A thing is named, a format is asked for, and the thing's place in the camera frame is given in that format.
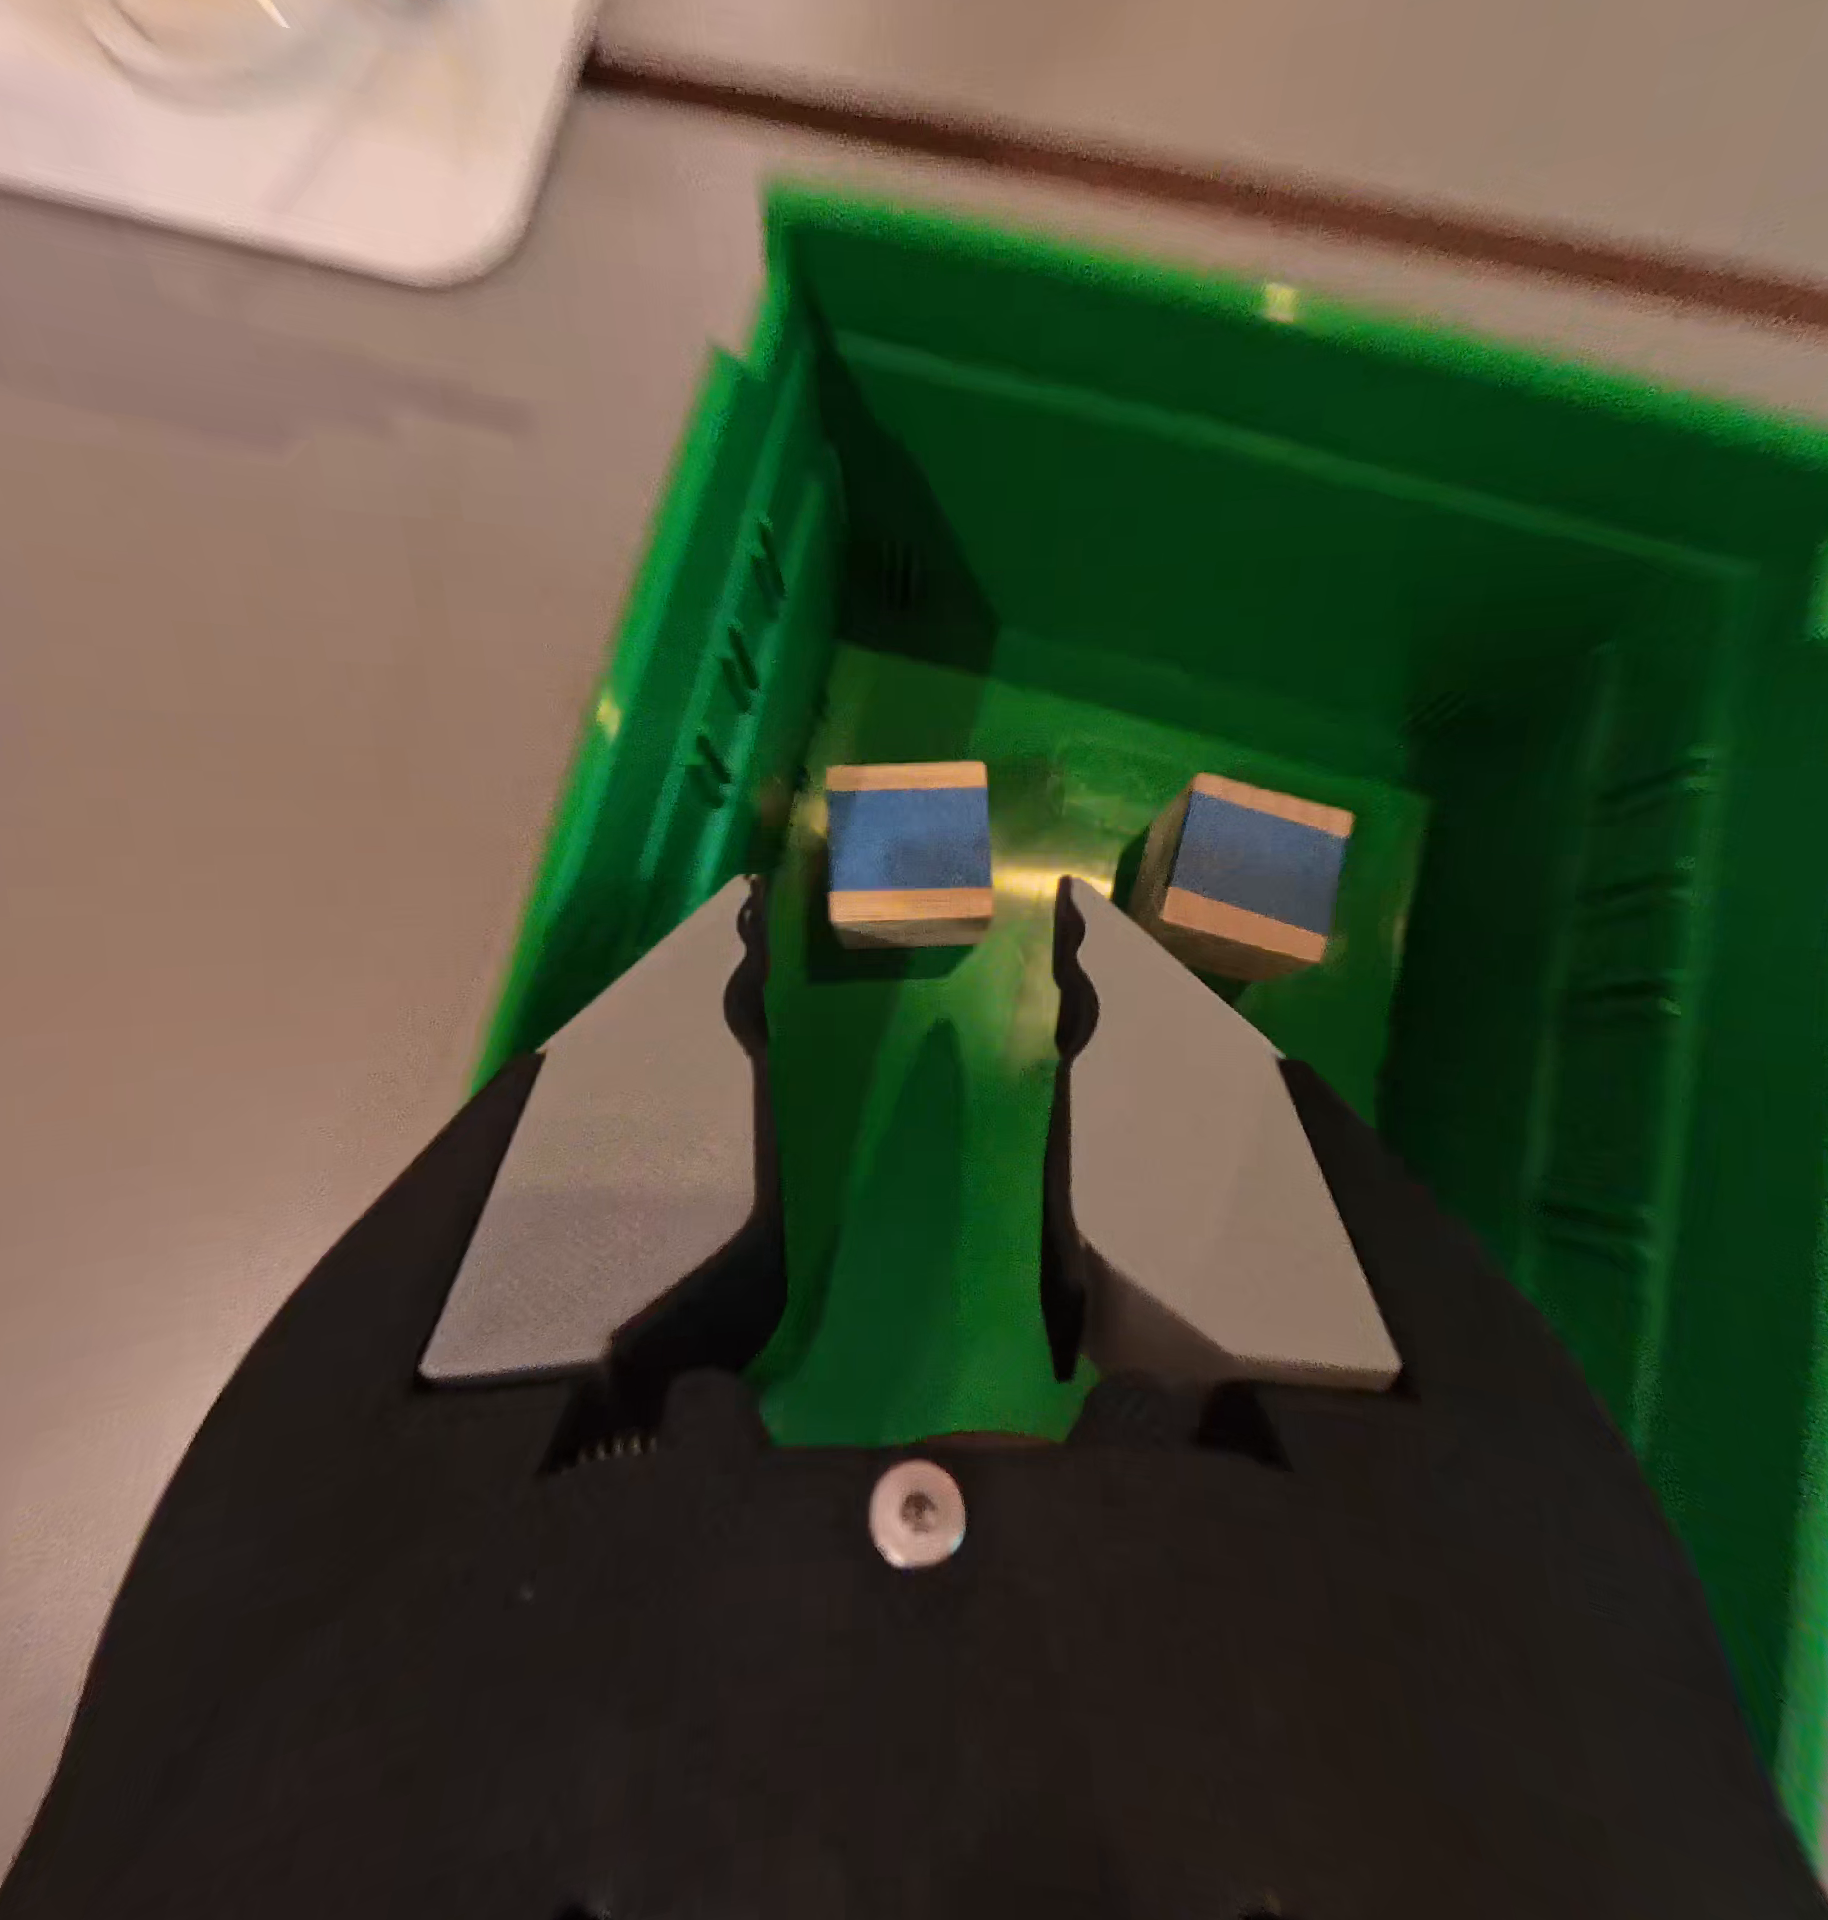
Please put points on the green plastic bin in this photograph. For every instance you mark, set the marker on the green plastic bin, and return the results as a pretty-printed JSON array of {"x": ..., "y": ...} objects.
[{"x": 1154, "y": 527}]

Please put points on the blue-striped wooden cube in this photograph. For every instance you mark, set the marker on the blue-striped wooden cube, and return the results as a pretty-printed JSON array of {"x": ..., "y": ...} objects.
[
  {"x": 909, "y": 857},
  {"x": 1244, "y": 878}
]

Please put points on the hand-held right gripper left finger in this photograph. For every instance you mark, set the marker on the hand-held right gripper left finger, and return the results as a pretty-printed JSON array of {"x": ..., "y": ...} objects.
[{"x": 598, "y": 1185}]

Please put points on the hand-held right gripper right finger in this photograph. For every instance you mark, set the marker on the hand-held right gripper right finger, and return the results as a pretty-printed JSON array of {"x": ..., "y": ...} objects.
[{"x": 1223, "y": 1185}]

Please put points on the white stand base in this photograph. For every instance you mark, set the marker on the white stand base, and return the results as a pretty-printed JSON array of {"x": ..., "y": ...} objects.
[{"x": 403, "y": 180}]

